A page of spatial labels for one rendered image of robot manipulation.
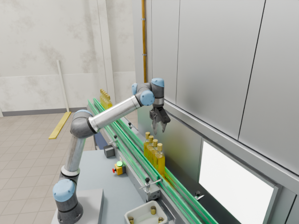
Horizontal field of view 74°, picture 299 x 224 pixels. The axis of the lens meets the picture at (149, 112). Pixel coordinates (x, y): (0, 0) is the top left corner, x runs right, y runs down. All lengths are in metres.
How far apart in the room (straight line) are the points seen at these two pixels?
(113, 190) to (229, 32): 1.30
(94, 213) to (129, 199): 0.28
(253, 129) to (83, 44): 3.98
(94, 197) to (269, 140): 1.13
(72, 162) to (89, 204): 0.32
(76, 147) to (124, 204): 0.55
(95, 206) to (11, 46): 4.07
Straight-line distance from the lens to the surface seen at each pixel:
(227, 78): 0.99
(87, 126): 1.05
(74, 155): 1.30
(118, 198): 1.59
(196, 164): 1.29
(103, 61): 4.32
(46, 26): 4.67
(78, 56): 4.57
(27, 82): 5.03
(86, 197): 1.53
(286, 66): 0.84
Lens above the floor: 1.92
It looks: 25 degrees down
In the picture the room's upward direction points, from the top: 1 degrees counter-clockwise
